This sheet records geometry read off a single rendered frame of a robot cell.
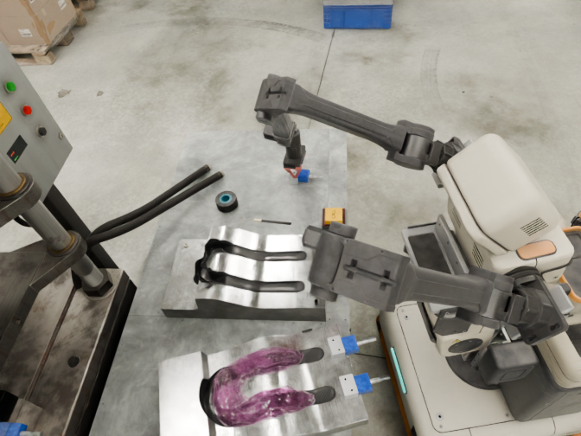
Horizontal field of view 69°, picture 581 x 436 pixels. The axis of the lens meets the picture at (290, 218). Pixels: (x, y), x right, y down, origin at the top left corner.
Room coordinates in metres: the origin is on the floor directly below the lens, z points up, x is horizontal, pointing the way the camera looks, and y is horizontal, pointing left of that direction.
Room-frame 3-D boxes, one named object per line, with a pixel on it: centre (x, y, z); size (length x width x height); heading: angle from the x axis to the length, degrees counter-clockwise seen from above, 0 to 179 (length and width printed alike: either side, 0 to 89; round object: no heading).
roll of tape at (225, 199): (1.07, 0.23, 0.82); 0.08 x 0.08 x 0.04
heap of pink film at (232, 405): (0.36, 0.14, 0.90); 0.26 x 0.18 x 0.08; 97
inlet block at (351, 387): (0.34, -0.13, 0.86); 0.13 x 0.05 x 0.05; 97
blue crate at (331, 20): (3.83, -0.90, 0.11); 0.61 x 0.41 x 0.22; 72
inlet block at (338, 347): (0.44, -0.12, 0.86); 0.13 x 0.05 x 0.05; 97
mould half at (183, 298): (0.72, 0.16, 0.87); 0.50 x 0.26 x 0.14; 79
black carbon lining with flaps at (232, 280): (0.71, 0.15, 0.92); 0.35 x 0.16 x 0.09; 79
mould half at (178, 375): (0.35, 0.14, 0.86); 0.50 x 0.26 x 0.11; 97
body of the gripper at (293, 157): (1.14, -0.05, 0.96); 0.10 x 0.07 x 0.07; 161
